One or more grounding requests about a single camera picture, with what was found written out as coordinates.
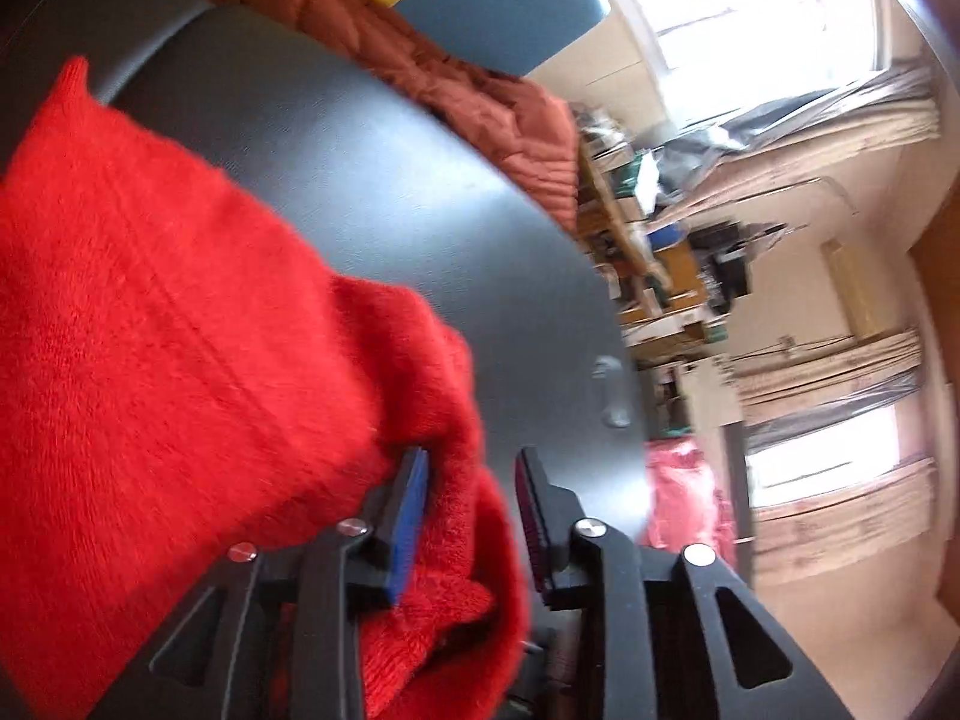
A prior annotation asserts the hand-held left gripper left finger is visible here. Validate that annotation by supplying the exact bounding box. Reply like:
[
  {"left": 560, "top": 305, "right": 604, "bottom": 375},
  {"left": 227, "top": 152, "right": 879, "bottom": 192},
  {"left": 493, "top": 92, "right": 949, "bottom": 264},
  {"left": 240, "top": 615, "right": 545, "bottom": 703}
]
[{"left": 94, "top": 447, "right": 432, "bottom": 720}]

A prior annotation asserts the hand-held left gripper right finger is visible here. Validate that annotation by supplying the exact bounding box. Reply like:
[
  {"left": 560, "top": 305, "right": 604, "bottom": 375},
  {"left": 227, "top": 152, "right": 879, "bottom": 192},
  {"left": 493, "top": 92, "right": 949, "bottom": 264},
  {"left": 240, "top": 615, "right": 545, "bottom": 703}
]
[{"left": 514, "top": 447, "right": 856, "bottom": 720}]

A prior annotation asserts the red knit sweater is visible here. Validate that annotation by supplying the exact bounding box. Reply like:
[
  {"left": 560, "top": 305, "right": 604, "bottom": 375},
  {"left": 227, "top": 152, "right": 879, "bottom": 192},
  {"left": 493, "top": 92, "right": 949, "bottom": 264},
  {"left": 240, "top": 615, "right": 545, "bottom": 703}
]
[{"left": 0, "top": 56, "right": 532, "bottom": 720}]

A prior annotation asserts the pink plastic bag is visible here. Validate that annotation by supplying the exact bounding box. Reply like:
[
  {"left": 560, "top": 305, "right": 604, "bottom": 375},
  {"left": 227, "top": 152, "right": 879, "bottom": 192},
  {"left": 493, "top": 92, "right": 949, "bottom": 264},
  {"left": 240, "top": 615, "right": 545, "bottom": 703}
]
[{"left": 641, "top": 439, "right": 740, "bottom": 567}]

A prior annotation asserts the cluttered wooden shelf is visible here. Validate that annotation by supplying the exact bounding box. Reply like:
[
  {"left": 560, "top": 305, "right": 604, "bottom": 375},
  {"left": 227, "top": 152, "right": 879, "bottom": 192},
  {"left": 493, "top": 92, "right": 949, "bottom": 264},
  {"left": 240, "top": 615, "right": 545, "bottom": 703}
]
[{"left": 574, "top": 109, "right": 755, "bottom": 350}]

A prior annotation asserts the rust quilted jacket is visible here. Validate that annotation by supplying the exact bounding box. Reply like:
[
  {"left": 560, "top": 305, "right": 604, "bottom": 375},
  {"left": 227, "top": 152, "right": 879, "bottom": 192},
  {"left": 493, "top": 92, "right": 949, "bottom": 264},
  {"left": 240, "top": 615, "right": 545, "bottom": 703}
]
[{"left": 142, "top": 0, "right": 580, "bottom": 233}]

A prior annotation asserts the grey yellow blue sofa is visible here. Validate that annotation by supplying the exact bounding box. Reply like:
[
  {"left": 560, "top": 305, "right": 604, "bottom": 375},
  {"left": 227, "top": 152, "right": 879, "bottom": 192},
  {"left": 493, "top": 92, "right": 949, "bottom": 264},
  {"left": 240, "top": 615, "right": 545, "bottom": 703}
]
[{"left": 341, "top": 0, "right": 608, "bottom": 80}]

